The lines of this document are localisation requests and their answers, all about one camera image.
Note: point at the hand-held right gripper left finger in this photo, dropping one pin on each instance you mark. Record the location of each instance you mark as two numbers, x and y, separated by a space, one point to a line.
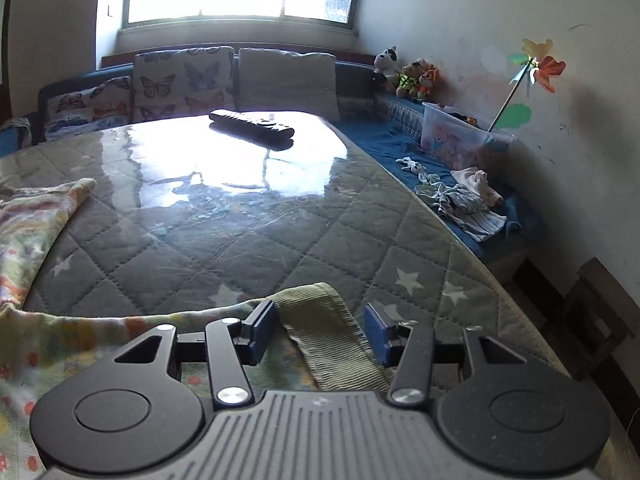
262 331

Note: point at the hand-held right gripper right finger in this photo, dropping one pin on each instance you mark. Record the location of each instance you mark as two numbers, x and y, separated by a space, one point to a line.
377 336

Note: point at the colourful patterned children's pants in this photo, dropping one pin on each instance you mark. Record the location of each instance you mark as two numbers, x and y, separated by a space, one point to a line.
30 220

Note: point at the grey quilted star table cover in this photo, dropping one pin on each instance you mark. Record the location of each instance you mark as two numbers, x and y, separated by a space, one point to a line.
200 270

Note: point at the striped baby garment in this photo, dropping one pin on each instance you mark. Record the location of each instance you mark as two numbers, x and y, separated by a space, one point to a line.
475 220

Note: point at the small white cloth toy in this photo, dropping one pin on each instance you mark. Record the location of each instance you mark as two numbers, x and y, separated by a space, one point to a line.
415 167

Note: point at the pink and white baby garment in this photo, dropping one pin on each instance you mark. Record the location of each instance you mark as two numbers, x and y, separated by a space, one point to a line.
475 185

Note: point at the black remote control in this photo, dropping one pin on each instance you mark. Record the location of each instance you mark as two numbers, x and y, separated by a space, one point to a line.
250 127

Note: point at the clear plastic storage box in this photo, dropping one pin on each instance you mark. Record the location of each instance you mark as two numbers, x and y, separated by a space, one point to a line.
455 135

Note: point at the dark wooden stool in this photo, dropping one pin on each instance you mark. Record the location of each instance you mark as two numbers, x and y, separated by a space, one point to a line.
595 320

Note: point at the plain white cushion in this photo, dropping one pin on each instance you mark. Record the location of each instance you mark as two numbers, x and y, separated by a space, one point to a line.
287 82

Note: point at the brown bear plush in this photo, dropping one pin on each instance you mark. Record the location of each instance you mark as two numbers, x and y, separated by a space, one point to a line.
409 82

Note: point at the orange fox plush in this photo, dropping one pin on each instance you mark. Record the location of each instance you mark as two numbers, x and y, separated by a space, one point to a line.
429 82

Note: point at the large butterfly print cushion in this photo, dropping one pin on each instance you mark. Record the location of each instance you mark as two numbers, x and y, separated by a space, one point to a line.
180 82

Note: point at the black and white cow plush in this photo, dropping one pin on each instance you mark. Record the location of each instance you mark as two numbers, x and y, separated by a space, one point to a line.
386 65

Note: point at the low butterfly print cushion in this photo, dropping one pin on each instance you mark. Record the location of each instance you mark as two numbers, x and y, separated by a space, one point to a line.
85 110

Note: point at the colourful pinwheel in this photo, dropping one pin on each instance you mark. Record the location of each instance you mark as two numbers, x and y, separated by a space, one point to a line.
542 67

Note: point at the grey cloth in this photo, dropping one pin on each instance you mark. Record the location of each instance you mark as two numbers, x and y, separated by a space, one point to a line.
15 132

